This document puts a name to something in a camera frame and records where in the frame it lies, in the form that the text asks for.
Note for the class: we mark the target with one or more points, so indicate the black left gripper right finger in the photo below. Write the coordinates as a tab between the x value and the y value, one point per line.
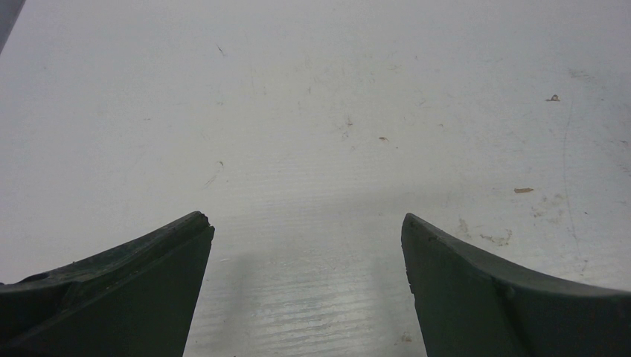
470	302

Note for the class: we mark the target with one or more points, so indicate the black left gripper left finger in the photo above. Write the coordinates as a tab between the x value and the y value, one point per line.
136	299

